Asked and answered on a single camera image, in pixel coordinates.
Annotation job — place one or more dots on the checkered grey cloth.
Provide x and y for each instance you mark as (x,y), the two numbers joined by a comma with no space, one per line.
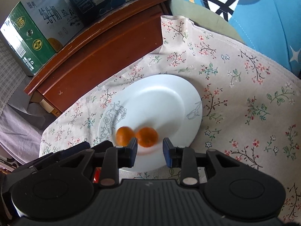
(22,121)

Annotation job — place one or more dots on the small cardboard box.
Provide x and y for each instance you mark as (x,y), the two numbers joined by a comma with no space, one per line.
(49,108)

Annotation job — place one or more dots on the red cherry tomato middle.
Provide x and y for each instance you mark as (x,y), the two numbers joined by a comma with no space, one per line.
(96,176)

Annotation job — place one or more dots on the large orange tangerine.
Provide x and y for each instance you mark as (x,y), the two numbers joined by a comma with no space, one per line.
(147,137)

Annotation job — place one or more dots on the floral tablecloth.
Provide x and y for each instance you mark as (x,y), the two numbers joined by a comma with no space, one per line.
(249,103)

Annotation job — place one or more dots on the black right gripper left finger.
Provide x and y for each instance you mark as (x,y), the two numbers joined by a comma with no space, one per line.
(65,189)

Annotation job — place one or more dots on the green milk carton box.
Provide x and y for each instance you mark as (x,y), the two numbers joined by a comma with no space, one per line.
(37,29)

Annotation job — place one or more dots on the blue patterned cushion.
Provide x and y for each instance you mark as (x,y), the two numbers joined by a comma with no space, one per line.
(271,27)

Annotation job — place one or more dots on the brown wooden cabinet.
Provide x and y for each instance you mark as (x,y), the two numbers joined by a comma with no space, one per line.
(100,51)

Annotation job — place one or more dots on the orange tangerine top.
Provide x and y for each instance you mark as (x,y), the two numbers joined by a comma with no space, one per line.
(124,136)

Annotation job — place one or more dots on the white round plate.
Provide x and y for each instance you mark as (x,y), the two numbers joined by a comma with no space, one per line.
(169,104)

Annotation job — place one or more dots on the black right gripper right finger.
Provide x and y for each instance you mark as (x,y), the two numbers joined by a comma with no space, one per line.
(229,187)

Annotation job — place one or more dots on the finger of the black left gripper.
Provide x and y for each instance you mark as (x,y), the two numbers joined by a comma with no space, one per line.
(52,158)

